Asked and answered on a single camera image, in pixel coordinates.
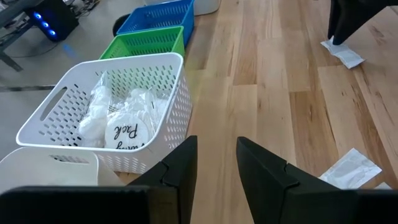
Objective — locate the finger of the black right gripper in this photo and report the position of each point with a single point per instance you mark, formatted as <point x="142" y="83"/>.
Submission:
<point x="354" y="15"/>
<point x="334" y="18"/>

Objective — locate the white solid plastic bin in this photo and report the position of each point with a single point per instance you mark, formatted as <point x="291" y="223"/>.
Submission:
<point x="46" y="168"/>

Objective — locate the black computer tower blue lights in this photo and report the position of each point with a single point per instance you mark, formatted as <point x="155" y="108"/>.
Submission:
<point x="62" y="18"/>

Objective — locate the small white printed sachet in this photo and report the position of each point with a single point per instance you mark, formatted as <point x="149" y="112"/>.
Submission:
<point x="348" y="171"/>

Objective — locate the green plastic basket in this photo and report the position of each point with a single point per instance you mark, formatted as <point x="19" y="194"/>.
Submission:
<point x="146" y="40"/>

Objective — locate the blue plastic basket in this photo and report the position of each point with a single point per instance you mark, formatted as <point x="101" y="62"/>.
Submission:
<point x="155" y="15"/>

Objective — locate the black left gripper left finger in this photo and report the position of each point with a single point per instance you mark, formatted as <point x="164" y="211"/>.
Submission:
<point x="177" y="174"/>

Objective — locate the grey desk frame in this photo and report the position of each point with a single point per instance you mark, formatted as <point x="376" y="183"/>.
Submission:
<point x="15" y="9"/>

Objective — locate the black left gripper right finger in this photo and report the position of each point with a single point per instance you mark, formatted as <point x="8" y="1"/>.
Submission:
<point x="267" y="186"/>

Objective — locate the black object behind baskets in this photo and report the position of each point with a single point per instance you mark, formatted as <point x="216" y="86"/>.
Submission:
<point x="119" y="25"/>

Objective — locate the white perforated plastic basket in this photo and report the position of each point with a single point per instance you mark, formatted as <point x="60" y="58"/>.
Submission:
<point x="130" y="60"/>

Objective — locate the clear bag of cotton pads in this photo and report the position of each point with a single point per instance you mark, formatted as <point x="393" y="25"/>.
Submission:
<point x="124" y="130"/>
<point x="93" y="124"/>
<point x="146" y="102"/>

